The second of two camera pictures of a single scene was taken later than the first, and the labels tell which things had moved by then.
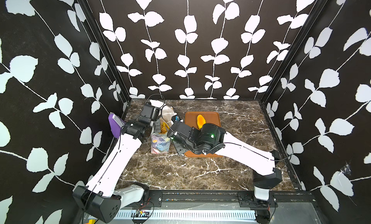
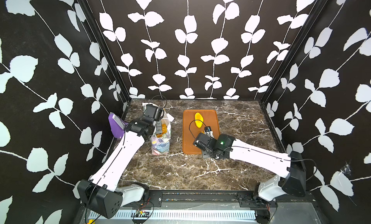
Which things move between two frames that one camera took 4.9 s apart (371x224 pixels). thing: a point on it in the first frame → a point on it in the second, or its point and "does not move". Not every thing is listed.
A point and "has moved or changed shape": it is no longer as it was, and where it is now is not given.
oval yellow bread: x=201 y=121 has moved or changed shape
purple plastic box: x=116 y=123 does not move
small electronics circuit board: x=142 y=213 does not move
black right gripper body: x=180 y=151 → x=211 y=155
